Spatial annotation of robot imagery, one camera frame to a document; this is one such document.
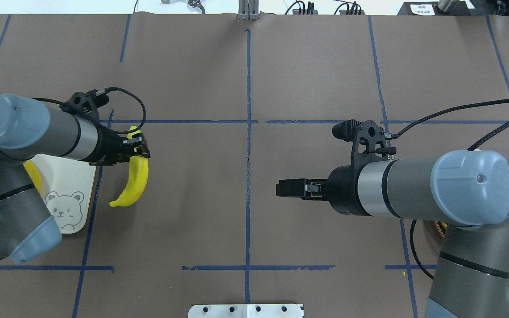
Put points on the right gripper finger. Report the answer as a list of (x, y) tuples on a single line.
[(300, 188)]

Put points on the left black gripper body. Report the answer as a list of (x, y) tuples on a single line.
[(108, 148)]

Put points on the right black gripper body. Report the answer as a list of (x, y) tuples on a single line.
[(342, 189)]

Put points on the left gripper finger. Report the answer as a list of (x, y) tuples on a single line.
[(127, 154), (135, 141)]

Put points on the yellow banana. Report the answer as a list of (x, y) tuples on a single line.
[(34, 174), (137, 180)]

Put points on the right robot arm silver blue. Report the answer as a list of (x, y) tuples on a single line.
[(467, 190)]

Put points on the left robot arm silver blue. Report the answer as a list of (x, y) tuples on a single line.
[(30, 127)]

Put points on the white bear tray plate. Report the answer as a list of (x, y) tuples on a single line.
[(60, 207)]

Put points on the woven brown basket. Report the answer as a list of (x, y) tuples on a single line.
[(439, 230)]

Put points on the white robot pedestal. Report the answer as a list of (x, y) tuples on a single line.
[(287, 310)]

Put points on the aluminium frame post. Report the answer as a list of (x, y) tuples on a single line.
[(248, 10)]

